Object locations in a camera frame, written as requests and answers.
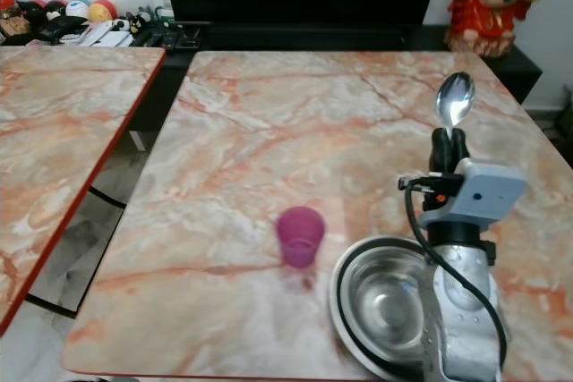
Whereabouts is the shiny metal spoon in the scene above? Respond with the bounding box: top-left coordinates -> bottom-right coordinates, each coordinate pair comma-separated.
436,72 -> 476,132

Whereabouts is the stainless steel bowl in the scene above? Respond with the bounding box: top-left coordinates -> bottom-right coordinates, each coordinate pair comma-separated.
340,241 -> 432,367

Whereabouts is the purple plastic cup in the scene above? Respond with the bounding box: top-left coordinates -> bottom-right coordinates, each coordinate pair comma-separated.
276,206 -> 327,269

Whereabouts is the white plate with black rim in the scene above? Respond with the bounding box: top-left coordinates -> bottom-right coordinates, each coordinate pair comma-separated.
329,234 -> 432,381

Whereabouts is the red and gold figurine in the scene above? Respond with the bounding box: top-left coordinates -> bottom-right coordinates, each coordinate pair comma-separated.
445,0 -> 547,60

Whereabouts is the black pouch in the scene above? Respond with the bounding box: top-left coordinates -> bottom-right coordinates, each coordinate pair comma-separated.
40,15 -> 91,41

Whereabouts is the white remote control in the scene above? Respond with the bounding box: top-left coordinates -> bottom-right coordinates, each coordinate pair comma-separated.
79,21 -> 115,47

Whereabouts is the blue and white ball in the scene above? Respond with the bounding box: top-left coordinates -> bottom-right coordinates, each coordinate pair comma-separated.
66,0 -> 92,21

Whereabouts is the yellow and orange ball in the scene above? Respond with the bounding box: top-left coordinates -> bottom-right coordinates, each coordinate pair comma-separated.
90,0 -> 119,23

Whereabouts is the small black toy figure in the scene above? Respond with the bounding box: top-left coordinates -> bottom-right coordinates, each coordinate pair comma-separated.
133,10 -> 156,36

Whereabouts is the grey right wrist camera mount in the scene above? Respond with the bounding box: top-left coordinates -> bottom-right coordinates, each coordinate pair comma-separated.
449,158 -> 528,227

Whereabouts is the black metal table frame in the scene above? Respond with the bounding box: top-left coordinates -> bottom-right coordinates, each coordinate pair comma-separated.
47,183 -> 128,320

